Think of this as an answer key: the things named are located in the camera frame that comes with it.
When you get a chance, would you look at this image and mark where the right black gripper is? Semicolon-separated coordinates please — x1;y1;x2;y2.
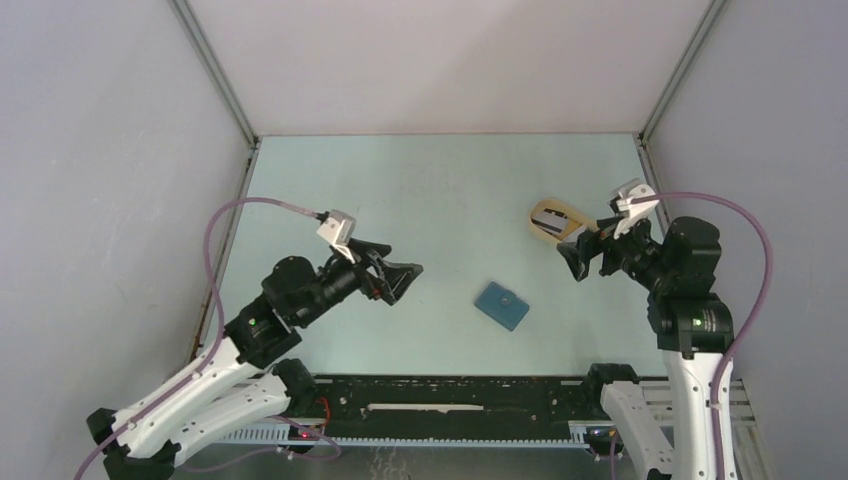
555;206;672;290

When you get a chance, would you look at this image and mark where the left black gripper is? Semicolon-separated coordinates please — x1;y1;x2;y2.
296;237;422;327

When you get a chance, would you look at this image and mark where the blue card holder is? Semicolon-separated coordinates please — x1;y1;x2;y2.
473;282;530;332

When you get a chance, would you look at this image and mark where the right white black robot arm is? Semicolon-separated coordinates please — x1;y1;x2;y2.
557;217;738;479

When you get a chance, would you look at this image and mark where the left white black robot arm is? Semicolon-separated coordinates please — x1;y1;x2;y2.
86;240;423;479

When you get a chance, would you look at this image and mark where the black striped card in tray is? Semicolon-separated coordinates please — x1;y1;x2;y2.
531;208;586;241

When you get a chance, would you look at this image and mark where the beige oval tray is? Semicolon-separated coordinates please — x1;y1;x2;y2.
528;198;598;247

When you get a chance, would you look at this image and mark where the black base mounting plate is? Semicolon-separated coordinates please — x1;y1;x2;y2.
309;375;610;442

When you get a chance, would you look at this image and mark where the right controller board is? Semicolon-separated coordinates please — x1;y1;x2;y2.
585;426;623;443

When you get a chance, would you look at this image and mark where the controller board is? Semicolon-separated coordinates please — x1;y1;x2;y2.
585;426;623;443
287;425;324;442

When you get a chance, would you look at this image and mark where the left controller board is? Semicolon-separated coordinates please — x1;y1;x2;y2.
287;425;324;442

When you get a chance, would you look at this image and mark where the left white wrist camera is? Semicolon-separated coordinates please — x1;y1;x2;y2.
316;210;359;264

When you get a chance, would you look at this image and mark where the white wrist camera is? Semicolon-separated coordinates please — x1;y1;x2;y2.
610;179;659;240
316;210;359;264

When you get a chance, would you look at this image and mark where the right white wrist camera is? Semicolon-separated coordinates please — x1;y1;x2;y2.
610;179;659;240

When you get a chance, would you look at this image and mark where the aluminium frame rail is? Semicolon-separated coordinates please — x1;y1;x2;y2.
291;369;713;425

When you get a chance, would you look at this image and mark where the white cable duct strip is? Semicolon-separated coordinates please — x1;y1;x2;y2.
218;423;588;450

